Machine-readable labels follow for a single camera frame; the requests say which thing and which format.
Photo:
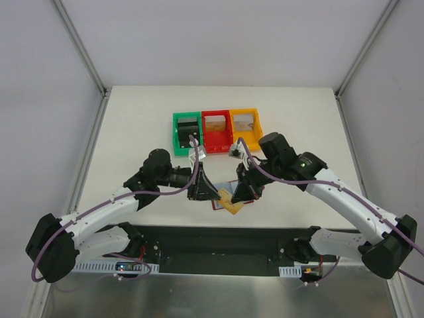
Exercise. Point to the right white cable duct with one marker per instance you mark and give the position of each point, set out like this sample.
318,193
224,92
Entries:
294,271

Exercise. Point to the black card in green bin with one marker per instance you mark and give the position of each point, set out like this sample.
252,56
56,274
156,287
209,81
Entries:
187,126

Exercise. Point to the gold VIP credit card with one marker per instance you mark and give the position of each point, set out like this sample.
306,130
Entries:
225,201

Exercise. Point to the right aluminium frame post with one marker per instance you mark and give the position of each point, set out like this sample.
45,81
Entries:
367,45

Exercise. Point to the red plastic bin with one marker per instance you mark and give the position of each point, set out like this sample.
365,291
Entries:
217,131

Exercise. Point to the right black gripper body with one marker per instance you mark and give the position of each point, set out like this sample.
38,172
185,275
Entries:
249,181

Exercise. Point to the left white cable duct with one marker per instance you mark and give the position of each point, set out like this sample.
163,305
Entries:
115,266

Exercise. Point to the red leather card holder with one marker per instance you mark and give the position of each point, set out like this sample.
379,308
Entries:
226,190

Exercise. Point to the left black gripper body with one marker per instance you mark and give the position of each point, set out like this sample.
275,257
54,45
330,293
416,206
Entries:
194,182

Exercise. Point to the left aluminium frame post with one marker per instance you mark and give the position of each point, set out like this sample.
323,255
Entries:
78,44

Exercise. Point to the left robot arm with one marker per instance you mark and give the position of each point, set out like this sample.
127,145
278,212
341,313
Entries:
57,244

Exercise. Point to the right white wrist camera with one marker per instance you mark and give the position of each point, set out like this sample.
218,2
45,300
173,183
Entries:
238,151

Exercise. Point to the yellow plastic bin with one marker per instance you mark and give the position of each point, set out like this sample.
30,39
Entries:
246,124

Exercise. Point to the aluminium frame post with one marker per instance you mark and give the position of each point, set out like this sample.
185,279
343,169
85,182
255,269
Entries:
78,44
367,45

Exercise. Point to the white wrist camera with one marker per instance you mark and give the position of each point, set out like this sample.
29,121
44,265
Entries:
196,153
238,151

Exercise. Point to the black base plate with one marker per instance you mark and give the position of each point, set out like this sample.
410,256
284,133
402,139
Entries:
213,250

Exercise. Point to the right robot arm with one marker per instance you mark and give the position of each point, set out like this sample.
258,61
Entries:
382,241

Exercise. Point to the white cable duct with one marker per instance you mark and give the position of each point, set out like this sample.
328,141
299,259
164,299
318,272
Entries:
115,266
294,271

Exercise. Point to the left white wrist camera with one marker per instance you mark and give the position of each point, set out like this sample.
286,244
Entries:
196,153

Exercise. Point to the green plastic bin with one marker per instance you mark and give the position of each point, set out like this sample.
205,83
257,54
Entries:
184,151

